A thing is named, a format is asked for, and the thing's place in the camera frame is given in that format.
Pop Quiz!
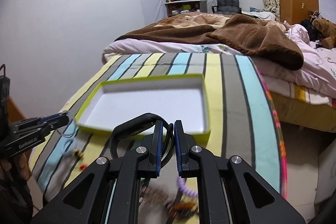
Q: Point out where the person left hand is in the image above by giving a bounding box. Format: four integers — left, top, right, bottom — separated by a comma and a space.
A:
0, 153, 31, 181

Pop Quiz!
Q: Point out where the striped bed sheet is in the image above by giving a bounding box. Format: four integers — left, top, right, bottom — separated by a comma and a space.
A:
31, 53, 301, 223

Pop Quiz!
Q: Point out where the cluttered desk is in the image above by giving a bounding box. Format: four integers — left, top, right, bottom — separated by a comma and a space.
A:
165, 0, 208, 17

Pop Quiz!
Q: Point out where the pink beaded hair clip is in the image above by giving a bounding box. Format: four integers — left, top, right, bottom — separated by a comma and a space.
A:
140, 186, 170, 205

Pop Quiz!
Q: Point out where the pink quilt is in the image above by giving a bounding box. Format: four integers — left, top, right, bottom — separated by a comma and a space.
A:
102, 24, 335, 107

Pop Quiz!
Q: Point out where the green cardboard tray box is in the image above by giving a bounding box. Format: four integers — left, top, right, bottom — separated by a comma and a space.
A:
75, 74, 211, 136

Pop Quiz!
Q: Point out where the brown beaded hair tie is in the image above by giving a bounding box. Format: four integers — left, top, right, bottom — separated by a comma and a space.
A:
162, 198, 200, 221

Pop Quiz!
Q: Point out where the purple spiral hair tie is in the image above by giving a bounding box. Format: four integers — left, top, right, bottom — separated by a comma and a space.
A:
175, 177, 198, 198

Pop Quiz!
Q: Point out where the brown teddy bear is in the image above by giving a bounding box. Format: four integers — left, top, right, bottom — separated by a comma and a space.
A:
312, 19, 336, 50

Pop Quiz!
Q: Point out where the brown fleece blanket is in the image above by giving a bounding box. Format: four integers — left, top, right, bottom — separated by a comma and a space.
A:
119, 12, 304, 71

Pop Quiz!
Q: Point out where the black fitness band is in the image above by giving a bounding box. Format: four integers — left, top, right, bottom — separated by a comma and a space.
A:
109, 113, 175, 167

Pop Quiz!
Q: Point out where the black office chair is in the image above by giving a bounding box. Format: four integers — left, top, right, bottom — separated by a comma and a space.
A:
211, 0, 242, 15

